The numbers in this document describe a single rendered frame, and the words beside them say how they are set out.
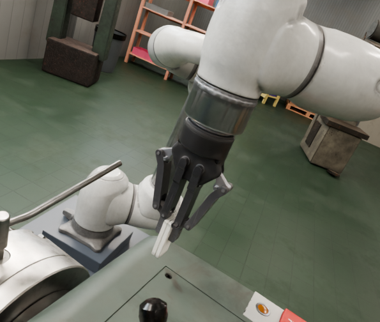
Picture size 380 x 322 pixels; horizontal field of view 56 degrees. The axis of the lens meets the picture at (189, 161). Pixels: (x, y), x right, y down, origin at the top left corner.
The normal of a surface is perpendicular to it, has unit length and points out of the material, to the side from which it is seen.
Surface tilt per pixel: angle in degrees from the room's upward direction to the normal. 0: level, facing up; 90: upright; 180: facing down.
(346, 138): 90
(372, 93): 92
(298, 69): 93
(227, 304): 0
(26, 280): 7
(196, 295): 0
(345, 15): 90
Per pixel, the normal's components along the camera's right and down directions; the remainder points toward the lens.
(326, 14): -0.32, 0.28
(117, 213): 0.24, 0.44
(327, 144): -0.10, 0.37
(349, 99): 0.12, 0.69
